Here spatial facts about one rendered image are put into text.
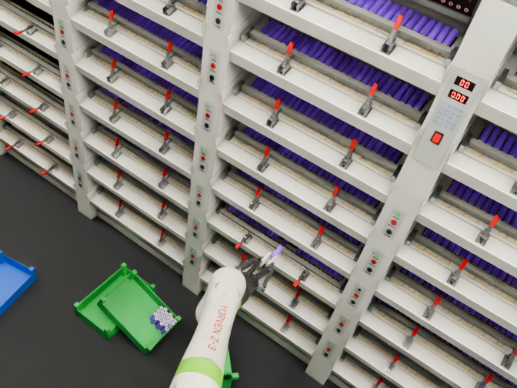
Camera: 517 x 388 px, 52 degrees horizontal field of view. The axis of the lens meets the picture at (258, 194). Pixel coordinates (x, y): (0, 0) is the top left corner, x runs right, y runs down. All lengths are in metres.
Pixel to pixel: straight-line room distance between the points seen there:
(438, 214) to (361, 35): 0.54
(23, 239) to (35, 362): 0.66
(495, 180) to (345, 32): 0.53
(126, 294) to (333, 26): 1.52
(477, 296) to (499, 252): 0.19
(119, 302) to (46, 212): 0.73
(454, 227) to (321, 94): 0.52
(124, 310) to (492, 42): 1.79
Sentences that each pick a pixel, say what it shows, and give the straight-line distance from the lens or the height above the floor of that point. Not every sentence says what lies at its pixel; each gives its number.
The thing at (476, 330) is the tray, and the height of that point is 0.75.
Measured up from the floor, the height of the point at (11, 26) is 0.92.
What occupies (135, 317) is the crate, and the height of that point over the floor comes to 0.06.
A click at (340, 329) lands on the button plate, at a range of 2.07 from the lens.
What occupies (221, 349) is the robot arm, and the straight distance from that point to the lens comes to 1.36.
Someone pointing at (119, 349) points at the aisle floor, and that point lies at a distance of 2.42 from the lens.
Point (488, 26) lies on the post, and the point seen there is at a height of 1.67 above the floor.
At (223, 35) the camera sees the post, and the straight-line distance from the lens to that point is 1.62.
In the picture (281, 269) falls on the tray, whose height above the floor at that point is 0.54.
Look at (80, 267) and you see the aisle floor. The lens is 2.66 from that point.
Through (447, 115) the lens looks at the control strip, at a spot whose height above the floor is 1.44.
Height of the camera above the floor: 2.14
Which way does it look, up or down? 45 degrees down
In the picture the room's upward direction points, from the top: 13 degrees clockwise
